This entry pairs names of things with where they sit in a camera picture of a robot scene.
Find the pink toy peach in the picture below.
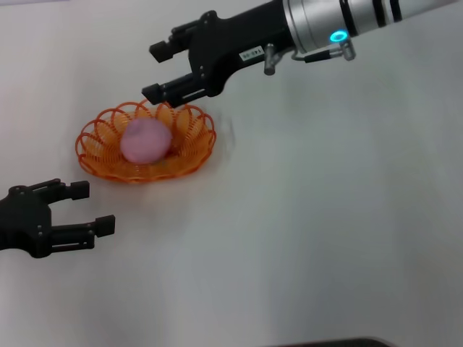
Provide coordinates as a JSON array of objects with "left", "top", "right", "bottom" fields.
[{"left": 119, "top": 119, "right": 172, "bottom": 164}]

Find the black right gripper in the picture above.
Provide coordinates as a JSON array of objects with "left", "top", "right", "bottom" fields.
[{"left": 141, "top": 0, "right": 296, "bottom": 108}]

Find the orange plastic wire basket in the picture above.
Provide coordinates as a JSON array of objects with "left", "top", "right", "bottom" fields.
[{"left": 75, "top": 98, "right": 218, "bottom": 184}]

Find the grey cable with metal plugs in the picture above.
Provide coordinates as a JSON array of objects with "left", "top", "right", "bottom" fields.
[{"left": 263, "top": 38, "right": 357, "bottom": 77}]

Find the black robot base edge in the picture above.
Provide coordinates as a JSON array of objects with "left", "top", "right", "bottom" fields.
[{"left": 277, "top": 336, "right": 394, "bottom": 347}]

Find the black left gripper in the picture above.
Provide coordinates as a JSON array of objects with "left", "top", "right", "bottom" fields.
[{"left": 0, "top": 178, "right": 116, "bottom": 259}]

